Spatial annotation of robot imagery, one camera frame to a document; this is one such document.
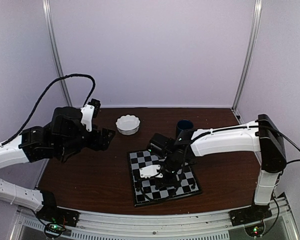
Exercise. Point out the dark blue ceramic mug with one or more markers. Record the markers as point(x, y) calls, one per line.
point(183, 125)

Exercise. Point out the right green led circuit board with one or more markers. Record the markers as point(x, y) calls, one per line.
point(255, 230)

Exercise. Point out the aluminium corner post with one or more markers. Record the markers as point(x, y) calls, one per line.
point(55, 53)
point(254, 31)

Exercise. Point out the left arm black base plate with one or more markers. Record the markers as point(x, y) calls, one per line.
point(61, 216)

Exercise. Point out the green led circuit board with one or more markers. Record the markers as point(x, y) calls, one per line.
point(255, 230)
point(53, 228)

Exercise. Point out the white scalloped ceramic bowl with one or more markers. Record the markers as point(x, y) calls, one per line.
point(128, 125)

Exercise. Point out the left green led circuit board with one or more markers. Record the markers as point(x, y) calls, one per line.
point(53, 228)

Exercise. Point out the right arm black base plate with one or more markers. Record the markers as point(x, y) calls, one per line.
point(249, 214)

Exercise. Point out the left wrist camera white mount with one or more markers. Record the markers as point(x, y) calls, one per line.
point(89, 112)

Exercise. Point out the folding black silver chessboard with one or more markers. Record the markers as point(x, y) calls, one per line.
point(155, 190)

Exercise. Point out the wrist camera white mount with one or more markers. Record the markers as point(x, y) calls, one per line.
point(151, 171)
point(89, 112)

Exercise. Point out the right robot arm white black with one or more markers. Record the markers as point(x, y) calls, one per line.
point(260, 136)

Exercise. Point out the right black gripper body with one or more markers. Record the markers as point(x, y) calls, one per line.
point(173, 181)

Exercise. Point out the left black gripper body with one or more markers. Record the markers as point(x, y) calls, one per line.
point(94, 143)

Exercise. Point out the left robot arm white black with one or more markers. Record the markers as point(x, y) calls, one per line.
point(70, 130)

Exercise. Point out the right aluminium corner post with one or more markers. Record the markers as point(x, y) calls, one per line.
point(254, 31)

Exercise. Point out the left aluminium corner post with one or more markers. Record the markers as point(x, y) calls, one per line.
point(55, 53)

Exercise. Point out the aluminium front rail frame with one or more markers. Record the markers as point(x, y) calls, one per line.
point(215, 225)

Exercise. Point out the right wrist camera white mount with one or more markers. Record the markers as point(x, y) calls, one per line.
point(151, 171)

